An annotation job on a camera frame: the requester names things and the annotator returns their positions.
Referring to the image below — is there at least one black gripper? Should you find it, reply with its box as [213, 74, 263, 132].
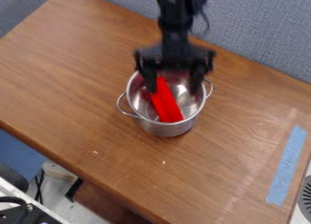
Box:
[133, 31, 215, 94]

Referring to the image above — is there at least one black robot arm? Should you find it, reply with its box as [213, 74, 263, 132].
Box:
[133, 0, 216, 94]

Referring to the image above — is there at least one silver metal pot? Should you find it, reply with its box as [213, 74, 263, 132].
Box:
[116, 72, 213, 137]

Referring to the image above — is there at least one red rectangular block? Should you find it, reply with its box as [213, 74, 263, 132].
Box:
[149, 76, 183, 123]

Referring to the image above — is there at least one blue tape strip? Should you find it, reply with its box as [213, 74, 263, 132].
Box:
[265, 125, 307, 207]

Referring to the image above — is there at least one grey fan grille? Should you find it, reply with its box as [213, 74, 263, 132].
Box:
[298, 175, 311, 222]

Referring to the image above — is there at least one black cable under table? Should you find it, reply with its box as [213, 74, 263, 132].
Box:
[33, 168, 47, 205]

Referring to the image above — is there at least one black device with handle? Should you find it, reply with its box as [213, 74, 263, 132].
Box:
[0, 196, 61, 224]

